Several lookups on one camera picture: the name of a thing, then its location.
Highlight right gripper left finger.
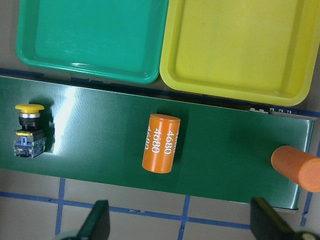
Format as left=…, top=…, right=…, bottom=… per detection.
left=77, top=200, right=111, bottom=240

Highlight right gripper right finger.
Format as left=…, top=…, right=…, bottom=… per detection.
left=250, top=197, right=296, bottom=240

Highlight plain orange cylinder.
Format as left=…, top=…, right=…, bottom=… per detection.
left=270, top=145, right=320, bottom=193

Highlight yellow push button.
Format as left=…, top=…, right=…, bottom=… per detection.
left=13, top=103, right=46, bottom=158

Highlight orange cylinder with 4680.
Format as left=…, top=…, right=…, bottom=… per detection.
left=142, top=113, right=181, bottom=174

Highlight green conveyor belt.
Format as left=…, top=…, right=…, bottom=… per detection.
left=0, top=76, right=315, bottom=209

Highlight yellow plastic tray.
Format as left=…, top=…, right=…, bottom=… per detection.
left=160, top=0, right=320, bottom=107

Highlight green plastic tray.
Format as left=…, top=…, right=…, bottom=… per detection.
left=16, top=0, right=169, bottom=84

